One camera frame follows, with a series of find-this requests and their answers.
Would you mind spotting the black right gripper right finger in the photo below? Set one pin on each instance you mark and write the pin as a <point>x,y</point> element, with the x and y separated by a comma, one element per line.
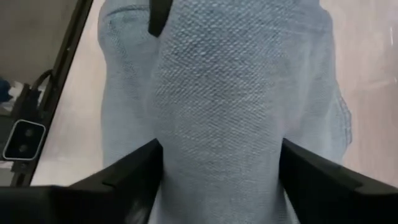
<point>342,199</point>

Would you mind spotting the small black table camera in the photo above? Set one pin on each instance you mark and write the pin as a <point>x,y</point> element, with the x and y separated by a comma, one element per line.
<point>23,140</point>

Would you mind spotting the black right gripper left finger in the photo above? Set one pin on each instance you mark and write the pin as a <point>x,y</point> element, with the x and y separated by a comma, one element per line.
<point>77,205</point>

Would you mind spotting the black aluminium table frame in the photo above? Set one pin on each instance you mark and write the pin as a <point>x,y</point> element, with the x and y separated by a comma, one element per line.
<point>71,40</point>

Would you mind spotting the person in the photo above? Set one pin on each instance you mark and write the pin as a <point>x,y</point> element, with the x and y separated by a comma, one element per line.
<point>5,90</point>

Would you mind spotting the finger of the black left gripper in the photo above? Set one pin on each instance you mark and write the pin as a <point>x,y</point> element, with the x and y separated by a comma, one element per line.
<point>160,15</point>

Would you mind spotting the light blue denim jeans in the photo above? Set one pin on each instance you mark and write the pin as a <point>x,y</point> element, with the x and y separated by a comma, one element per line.
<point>224,93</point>

